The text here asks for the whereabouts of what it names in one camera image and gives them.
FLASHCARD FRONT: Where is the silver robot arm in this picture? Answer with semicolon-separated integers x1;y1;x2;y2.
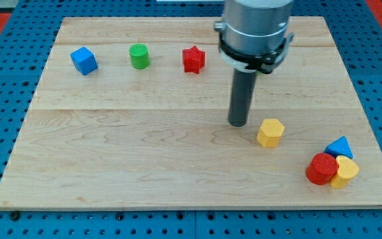
214;0;294;127

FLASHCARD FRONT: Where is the red star block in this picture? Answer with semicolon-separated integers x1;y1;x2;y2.
182;46;206;74

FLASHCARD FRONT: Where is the green cylinder block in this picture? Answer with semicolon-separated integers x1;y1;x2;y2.
129;43;150;70

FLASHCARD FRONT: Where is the yellow hexagon block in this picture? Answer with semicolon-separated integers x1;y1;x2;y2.
257;119;285;148

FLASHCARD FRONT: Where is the wooden board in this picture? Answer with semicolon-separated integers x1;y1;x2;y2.
0;17;382;211

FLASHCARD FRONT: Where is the blue triangle block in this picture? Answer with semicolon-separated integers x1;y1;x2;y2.
324;136;353;159

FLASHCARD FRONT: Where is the yellow heart block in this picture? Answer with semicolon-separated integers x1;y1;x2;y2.
329;155;359;189

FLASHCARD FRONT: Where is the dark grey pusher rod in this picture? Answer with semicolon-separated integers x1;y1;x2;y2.
227;70;257;127

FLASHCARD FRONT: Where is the red cylinder block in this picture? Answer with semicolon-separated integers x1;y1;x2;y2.
306;153;339;185

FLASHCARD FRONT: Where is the blue cube block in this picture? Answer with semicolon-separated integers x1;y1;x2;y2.
70;47;98;76

